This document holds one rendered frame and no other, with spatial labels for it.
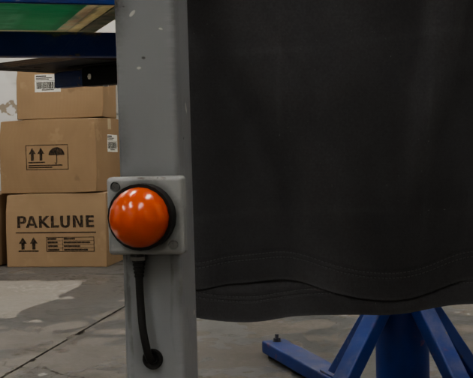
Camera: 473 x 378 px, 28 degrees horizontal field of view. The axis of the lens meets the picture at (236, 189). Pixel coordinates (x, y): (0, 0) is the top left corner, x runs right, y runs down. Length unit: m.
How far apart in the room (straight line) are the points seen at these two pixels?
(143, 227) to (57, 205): 4.86
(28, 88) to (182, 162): 4.90
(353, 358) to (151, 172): 1.52
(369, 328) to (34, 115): 3.64
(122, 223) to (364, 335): 1.58
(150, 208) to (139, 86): 0.09
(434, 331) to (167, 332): 1.54
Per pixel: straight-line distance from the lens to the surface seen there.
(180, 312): 0.62
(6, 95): 6.07
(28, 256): 5.53
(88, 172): 5.34
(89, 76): 2.91
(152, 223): 0.57
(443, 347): 2.10
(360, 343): 2.11
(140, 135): 0.61
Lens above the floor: 0.70
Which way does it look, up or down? 3 degrees down
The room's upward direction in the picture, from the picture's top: 2 degrees counter-clockwise
